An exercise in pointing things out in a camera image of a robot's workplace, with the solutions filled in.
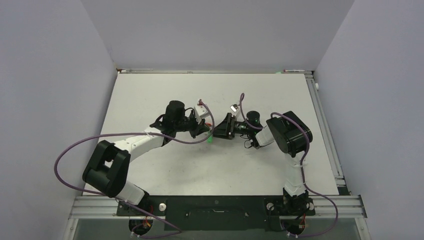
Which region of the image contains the aluminium back rail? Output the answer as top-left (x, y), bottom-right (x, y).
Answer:
top-left (116, 68), bottom-right (314, 75)

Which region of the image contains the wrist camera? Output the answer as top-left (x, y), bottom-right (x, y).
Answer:
top-left (230, 104), bottom-right (240, 118)
top-left (193, 99), bottom-right (211, 122)

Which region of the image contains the red-handled metal key holder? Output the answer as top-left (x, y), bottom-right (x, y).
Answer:
top-left (205, 122), bottom-right (214, 133)

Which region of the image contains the aluminium rail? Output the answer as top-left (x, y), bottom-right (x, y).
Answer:
top-left (116, 68), bottom-right (314, 75)
top-left (67, 195), bottom-right (369, 220)
top-left (304, 71), bottom-right (346, 188)

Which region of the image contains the green key tag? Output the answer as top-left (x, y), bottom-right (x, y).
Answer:
top-left (207, 134), bottom-right (213, 144)

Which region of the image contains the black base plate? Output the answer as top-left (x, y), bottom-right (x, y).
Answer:
top-left (115, 195), bottom-right (316, 233)

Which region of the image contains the aluminium right rail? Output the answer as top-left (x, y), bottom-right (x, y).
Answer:
top-left (304, 71), bottom-right (346, 188)

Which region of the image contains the aluminium front rail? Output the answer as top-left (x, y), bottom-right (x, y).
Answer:
top-left (67, 195), bottom-right (369, 220)

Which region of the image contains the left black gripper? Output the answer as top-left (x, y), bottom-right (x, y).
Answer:
top-left (174, 112), bottom-right (209, 139)

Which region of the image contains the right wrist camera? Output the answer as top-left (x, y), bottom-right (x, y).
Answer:
top-left (230, 104), bottom-right (240, 118)

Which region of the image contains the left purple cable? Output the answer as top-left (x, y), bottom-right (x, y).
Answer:
top-left (53, 100), bottom-right (216, 239)

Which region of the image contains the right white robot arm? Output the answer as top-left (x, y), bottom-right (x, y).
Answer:
top-left (213, 110), bottom-right (313, 214)

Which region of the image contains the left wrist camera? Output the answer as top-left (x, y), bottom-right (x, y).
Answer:
top-left (193, 99), bottom-right (211, 122)

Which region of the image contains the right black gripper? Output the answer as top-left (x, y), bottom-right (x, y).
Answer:
top-left (211, 112), bottom-right (253, 139)

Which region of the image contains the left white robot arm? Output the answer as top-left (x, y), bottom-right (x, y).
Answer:
top-left (82, 100), bottom-right (213, 215)

